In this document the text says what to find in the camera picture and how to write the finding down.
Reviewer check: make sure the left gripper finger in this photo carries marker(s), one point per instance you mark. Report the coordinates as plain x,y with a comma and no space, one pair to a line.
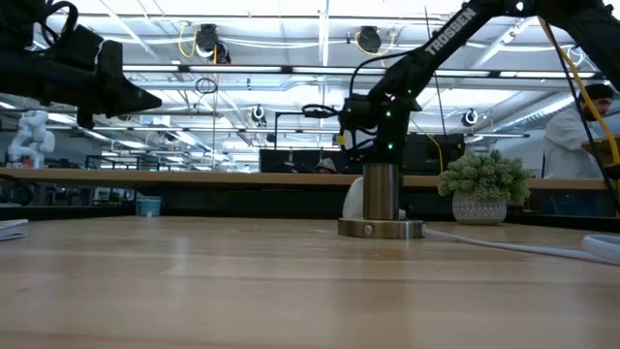
121,94

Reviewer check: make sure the metal lamp socket base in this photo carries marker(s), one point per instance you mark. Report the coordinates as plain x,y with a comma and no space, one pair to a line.
381,194

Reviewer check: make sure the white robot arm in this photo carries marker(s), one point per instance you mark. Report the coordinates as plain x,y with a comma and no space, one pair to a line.
31,138

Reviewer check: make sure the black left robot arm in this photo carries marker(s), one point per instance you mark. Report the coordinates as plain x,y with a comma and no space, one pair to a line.
14,19

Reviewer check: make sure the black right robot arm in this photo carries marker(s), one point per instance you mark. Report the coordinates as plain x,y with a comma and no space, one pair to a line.
450,34

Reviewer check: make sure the person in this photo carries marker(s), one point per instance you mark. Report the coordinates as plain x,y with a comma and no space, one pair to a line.
325,166
564,140

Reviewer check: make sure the green potted plant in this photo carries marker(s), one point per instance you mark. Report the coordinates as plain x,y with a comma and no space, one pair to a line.
479,184

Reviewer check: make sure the large tan desk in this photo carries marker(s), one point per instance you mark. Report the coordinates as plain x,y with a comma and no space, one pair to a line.
194,178

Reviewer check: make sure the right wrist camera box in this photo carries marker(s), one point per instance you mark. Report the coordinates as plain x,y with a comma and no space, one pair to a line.
358,114

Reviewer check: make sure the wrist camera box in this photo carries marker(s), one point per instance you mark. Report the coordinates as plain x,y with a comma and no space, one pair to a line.
358,114
77,48

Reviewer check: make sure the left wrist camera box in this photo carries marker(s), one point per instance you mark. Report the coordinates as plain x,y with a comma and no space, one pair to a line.
77,48

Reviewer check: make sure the black aluminium table frame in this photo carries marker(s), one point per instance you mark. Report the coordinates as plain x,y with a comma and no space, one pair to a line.
72,212

